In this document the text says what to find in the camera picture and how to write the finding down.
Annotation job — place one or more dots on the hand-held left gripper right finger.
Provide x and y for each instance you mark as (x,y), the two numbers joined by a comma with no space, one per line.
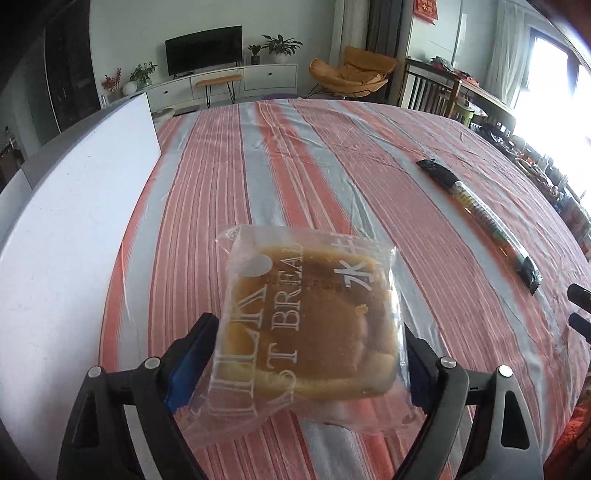
(422,378)

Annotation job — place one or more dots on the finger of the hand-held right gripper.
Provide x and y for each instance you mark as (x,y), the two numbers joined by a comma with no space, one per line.
(580,325)
(580,294)

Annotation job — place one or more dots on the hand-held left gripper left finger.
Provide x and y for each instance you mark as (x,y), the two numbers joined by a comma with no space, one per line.
(184,374)

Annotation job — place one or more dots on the bread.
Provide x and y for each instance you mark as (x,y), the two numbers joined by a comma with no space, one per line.
(314,323)

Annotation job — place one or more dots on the long black snack stick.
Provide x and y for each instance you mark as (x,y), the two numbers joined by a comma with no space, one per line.
(485,217)

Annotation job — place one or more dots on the cluttered pile of household goods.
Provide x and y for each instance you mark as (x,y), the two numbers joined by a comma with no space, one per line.
(554,180)

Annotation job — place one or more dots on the orange fluffy cloth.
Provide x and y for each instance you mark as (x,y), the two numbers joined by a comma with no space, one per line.
(572,443)

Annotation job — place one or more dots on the white board panel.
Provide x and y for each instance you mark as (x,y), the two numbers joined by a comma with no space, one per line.
(69,230)

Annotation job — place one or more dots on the wooden side desk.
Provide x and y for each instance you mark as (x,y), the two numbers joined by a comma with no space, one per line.
(489,99)

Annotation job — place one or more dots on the window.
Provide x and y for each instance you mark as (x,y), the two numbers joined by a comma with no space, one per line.
(554,78)

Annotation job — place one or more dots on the striped orange grey tablecloth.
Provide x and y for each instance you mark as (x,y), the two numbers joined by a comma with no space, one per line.
(300,161)

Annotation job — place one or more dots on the wooden slatted chair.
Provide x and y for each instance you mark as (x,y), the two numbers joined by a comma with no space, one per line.
(429,87)

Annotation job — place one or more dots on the white sheer curtain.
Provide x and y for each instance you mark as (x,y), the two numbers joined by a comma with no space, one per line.
(505,46)

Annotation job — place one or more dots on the wooden stool with metal legs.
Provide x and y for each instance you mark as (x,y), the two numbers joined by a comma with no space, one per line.
(217,79)

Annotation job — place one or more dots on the red flower plant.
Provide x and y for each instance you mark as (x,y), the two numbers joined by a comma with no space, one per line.
(111,83)

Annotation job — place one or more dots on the green plant in white vase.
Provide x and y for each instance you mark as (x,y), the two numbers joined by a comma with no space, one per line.
(141,74)

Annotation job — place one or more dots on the white television cabinet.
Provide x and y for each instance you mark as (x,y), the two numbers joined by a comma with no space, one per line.
(270,76)

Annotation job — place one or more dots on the orange lounge chair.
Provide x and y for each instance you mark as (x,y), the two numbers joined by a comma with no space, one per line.
(355,69)

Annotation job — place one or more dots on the dark display cabinet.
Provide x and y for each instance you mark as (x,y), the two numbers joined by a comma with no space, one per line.
(74,74)

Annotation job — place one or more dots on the black flat television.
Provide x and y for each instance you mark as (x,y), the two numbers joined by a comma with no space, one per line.
(203,50)

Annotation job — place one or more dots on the small plant in dark pot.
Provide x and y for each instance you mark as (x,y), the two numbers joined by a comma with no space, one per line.
(255,57)

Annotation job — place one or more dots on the dark grey curtain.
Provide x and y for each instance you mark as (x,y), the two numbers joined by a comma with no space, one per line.
(385,27)

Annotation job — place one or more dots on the large leafy potted plant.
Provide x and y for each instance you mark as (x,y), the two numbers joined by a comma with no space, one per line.
(280,46)

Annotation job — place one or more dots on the red wall calendar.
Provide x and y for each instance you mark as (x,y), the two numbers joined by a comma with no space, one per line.
(425,9)

